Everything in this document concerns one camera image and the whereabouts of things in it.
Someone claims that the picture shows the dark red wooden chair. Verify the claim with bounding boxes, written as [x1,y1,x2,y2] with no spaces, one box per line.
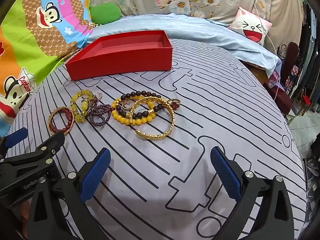
[264,42,305,117]

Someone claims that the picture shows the beige cloth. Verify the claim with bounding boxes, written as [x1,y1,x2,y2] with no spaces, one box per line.
[265,0,306,53]

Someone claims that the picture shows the green pillow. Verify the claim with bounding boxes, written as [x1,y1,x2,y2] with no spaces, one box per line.
[89,2,122,26]

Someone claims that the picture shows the grey striped bedsheet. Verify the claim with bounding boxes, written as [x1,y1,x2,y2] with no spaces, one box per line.
[6,38,308,240]

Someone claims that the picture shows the light blue blanket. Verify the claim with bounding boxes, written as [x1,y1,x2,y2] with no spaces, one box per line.
[85,12,282,77]

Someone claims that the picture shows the thin gold bangle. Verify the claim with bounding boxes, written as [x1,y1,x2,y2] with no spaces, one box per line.
[126,94,163,115]

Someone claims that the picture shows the gold ring with red clover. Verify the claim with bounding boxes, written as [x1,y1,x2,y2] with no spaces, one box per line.
[168,98,181,111]

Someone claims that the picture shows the hanging clothes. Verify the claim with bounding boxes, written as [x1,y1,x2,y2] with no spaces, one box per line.
[299,0,320,94]

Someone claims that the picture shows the dark brown bead bracelet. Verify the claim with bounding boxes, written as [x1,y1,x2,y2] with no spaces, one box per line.
[116,90,163,119]

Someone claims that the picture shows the cartoon monkey blanket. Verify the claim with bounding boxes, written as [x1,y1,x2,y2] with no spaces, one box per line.
[0,0,95,136]

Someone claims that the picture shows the wooden bed frame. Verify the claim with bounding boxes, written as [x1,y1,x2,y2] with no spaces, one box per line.
[246,64,272,87]

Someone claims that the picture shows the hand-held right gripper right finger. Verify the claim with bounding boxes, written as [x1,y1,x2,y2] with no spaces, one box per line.
[210,146,295,240]

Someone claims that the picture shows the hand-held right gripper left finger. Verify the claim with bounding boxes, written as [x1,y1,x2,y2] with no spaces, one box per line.
[27,147,112,240]

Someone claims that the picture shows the white cable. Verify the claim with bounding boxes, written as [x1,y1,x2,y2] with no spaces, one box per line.
[246,0,283,101]

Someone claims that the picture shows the yellow bead bracelet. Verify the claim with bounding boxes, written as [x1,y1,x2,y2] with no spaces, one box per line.
[111,97,157,126]

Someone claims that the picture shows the white cartoon face pillow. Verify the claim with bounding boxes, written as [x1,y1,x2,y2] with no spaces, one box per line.
[228,6,273,47]

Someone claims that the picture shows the wide gold textured bangle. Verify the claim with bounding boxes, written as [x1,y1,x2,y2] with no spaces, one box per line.
[129,97,175,142]

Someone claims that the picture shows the yellow jade bracelet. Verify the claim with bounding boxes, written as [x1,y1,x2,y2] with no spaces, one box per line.
[70,89,95,123]

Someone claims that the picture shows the red bead gold bracelet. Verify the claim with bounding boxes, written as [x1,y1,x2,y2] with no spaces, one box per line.
[48,107,75,136]

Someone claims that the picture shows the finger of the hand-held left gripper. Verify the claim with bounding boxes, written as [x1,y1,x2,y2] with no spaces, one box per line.
[0,127,28,156]
[0,131,66,197]

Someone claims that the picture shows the purple bead bracelet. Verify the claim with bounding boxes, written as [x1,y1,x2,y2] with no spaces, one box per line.
[86,100,112,128]

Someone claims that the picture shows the red cardboard box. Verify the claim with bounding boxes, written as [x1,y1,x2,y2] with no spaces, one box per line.
[65,30,173,81]

